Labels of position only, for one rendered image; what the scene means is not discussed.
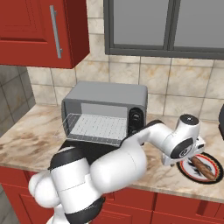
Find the grey toaster oven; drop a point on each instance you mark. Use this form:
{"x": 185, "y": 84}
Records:
{"x": 108, "y": 94}

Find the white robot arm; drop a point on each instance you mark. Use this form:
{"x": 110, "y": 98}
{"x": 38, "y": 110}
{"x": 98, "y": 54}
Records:
{"x": 116, "y": 169}

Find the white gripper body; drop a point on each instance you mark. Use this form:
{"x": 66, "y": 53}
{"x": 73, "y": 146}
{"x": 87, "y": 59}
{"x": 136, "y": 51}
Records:
{"x": 169, "y": 160}

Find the dark toaster oven door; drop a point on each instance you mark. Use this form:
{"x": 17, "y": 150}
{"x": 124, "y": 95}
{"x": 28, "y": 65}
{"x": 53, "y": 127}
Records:
{"x": 87, "y": 148}

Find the brown baguette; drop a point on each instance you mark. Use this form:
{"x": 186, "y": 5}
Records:
{"x": 202, "y": 168}

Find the grey framed window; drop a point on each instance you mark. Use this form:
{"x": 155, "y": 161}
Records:
{"x": 166, "y": 26}

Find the dark round appliance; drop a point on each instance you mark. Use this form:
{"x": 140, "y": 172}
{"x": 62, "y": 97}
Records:
{"x": 222, "y": 118}

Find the red wall cupboard door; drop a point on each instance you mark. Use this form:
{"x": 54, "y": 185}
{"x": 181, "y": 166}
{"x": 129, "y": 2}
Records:
{"x": 29, "y": 29}

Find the red base cupboard door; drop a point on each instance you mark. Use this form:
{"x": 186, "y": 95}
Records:
{"x": 17, "y": 201}

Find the black rimmed patterned plate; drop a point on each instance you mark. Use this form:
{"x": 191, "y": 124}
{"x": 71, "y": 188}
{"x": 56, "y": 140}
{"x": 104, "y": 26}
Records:
{"x": 211, "y": 164}

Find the red drawer front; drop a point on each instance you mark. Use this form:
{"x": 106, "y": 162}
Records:
{"x": 189, "y": 205}
{"x": 137, "y": 199}

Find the black toaster oven knob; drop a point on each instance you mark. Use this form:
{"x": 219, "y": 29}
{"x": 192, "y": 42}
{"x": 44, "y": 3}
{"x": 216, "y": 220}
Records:
{"x": 134, "y": 126}
{"x": 135, "y": 114}

